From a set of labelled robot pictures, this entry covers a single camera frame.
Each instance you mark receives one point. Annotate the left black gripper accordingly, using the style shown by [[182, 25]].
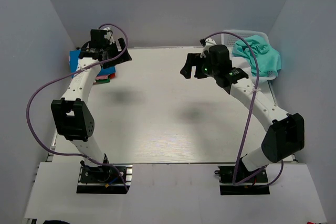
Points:
[[124, 57]]

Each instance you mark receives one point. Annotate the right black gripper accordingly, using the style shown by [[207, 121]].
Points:
[[186, 71]]

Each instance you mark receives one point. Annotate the white t shirt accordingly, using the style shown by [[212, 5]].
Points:
[[242, 63]]

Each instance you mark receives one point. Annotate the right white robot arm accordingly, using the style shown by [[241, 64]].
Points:
[[285, 132]]

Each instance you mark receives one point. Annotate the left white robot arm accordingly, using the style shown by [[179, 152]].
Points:
[[72, 117]]

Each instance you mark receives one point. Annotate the green folded t shirt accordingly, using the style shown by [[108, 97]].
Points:
[[101, 81]]

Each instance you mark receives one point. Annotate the white plastic basket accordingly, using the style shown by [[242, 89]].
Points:
[[251, 51]]

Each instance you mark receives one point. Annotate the blue folded t shirt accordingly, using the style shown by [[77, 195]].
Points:
[[73, 62]]

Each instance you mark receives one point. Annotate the teal t shirt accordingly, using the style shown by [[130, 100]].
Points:
[[269, 62]]

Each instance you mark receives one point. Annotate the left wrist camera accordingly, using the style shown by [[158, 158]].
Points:
[[105, 37]]

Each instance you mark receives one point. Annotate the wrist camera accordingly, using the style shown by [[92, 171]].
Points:
[[206, 43], [105, 37]]

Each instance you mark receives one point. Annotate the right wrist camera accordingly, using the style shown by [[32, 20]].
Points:
[[206, 43]]

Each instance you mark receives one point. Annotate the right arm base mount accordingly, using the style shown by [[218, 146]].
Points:
[[245, 185]]

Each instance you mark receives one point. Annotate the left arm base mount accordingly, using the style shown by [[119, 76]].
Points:
[[104, 180]]

